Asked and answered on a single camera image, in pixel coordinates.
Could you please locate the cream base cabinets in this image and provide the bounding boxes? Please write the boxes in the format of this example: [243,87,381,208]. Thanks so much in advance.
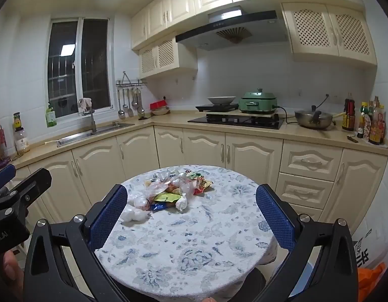
[11,125,388,258]

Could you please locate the clear floss cake packet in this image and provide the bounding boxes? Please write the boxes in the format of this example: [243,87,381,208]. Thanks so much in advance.
[145,176,182,197]

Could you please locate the cream upper wall cabinets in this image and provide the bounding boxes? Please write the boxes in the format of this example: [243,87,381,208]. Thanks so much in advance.
[131,0,364,51]

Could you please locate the group of condiment bottles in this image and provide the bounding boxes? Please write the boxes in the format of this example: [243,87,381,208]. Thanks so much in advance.
[368,104,386,146]

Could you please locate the crumpled clear plastic wrapper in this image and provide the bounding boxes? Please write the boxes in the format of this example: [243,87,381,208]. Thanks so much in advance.
[154,166,180,181]

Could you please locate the colourful snack packets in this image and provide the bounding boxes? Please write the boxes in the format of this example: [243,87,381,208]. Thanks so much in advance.
[184,169,214,196]

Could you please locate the cream lattice door cabinet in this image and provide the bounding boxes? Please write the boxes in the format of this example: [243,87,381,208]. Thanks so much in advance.
[139,36,198,79]
[281,3,378,67]

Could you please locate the large dark sauce bottle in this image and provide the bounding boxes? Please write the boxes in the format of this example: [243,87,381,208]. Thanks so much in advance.
[342,93,356,132]

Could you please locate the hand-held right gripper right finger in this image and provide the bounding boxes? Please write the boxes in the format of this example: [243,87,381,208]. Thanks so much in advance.
[255,183,360,302]

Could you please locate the metal faucet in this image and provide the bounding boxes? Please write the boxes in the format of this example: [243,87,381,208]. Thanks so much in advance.
[81,108,97,133]

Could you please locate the steel wok with lid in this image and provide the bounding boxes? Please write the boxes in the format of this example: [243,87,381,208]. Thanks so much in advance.
[295,104,347,129]

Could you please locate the stainless steel sink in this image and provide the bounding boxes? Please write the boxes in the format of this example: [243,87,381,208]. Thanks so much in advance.
[57,122,135,148]

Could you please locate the blue snack packet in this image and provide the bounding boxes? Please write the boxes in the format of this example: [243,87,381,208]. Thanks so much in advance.
[149,202,176,212]

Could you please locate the green dish soap bottle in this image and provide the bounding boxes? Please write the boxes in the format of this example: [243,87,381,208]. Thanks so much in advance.
[45,101,57,128]

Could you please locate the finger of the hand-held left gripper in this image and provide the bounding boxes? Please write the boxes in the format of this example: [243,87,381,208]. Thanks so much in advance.
[0,164,17,193]
[0,168,52,218]

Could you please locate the orange plastic bag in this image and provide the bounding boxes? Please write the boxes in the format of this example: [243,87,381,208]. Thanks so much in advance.
[358,262,386,302]

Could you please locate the black range hood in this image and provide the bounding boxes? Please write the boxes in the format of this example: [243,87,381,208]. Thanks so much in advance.
[175,6,289,51]

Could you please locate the yellow green snack packet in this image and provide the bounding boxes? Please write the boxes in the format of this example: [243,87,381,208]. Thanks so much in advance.
[154,192,182,203]

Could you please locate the grey shallow bowl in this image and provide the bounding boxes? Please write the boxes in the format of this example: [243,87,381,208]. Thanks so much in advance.
[207,96,237,105]

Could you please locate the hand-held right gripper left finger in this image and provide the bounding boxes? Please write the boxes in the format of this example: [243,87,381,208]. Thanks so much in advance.
[23,184,131,302]

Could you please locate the floral white blue tablecloth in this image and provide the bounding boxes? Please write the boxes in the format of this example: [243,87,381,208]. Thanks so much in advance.
[95,164,278,299]

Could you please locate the wooden board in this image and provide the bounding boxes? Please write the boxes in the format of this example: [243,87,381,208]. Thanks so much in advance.
[206,110,278,119]

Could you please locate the black power cable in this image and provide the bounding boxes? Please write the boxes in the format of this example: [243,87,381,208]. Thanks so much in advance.
[276,105,297,124]

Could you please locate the clear jar white label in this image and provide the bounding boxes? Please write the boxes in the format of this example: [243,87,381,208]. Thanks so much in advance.
[14,127,31,155]

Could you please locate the dark kitchen window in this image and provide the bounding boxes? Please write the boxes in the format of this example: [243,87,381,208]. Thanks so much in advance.
[47,17,114,122]

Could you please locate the person's left hand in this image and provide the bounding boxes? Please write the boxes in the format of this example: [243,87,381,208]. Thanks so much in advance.
[2,248,25,302]

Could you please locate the green electric pot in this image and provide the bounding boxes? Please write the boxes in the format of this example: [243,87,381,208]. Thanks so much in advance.
[238,88,279,114]

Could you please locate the black induction cooker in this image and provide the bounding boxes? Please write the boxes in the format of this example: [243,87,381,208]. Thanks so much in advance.
[195,102,240,113]

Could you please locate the black gas stove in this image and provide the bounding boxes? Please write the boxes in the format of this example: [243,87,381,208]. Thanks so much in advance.
[188,113,284,130]

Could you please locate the red-printed plastic-wrapped ball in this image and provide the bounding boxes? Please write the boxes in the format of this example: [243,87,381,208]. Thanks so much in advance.
[134,195,154,210]

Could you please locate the yellow cap sauce bottle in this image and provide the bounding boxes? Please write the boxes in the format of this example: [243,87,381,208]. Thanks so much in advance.
[358,101,369,139]

